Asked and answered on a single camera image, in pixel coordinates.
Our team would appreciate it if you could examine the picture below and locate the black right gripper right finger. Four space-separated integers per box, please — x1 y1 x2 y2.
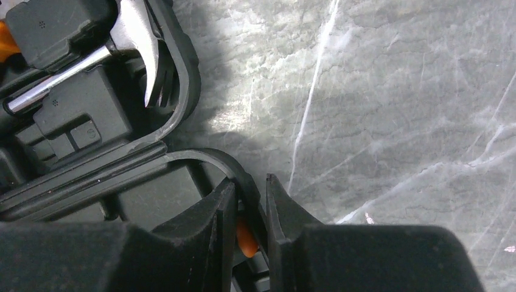
266 174 484 291

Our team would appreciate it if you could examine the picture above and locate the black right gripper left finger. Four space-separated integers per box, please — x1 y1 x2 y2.
1 179 237 291

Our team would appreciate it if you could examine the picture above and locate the black tool case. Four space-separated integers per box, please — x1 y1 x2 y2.
0 0 271 292

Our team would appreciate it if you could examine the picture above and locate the steel claw hammer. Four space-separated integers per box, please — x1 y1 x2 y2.
4 0 160 116

